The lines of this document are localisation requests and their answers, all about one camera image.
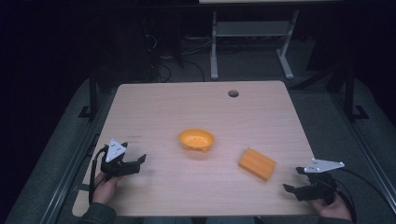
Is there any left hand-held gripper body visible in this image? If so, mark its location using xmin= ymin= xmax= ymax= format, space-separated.
xmin=100 ymin=138 xmax=141 ymax=180

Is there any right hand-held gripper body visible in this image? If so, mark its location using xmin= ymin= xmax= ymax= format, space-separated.
xmin=294 ymin=158 xmax=346 ymax=207

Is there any orange sponge block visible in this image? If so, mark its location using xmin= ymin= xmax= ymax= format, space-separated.
xmin=237 ymin=147 xmax=277 ymax=182

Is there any orange bowl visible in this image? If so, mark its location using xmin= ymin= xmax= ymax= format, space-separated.
xmin=177 ymin=128 xmax=216 ymax=153

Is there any person's right hand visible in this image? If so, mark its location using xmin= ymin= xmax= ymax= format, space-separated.
xmin=307 ymin=193 xmax=353 ymax=221

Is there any person's left hand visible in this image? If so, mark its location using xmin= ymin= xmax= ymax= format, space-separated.
xmin=92 ymin=172 xmax=121 ymax=205

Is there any black metal stand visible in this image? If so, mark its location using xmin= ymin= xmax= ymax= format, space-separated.
xmin=78 ymin=67 xmax=100 ymax=119
xmin=343 ymin=64 xmax=370 ymax=121

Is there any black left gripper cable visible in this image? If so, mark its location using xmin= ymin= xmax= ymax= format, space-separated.
xmin=88 ymin=145 xmax=109 ymax=205

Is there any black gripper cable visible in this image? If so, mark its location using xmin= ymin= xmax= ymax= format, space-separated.
xmin=330 ymin=167 xmax=394 ymax=222
xmin=88 ymin=145 xmax=109 ymax=205

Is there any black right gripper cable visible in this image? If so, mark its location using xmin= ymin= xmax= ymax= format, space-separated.
xmin=330 ymin=167 xmax=394 ymax=222

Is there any grey metal frame rail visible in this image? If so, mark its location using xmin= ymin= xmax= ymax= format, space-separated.
xmin=330 ymin=91 xmax=396 ymax=216
xmin=38 ymin=88 xmax=117 ymax=224

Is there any floor cables bundle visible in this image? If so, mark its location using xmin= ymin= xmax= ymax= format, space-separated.
xmin=142 ymin=18 xmax=207 ymax=84

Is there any white metal desk frame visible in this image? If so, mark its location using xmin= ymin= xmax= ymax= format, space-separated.
xmin=209 ymin=8 xmax=301 ymax=80

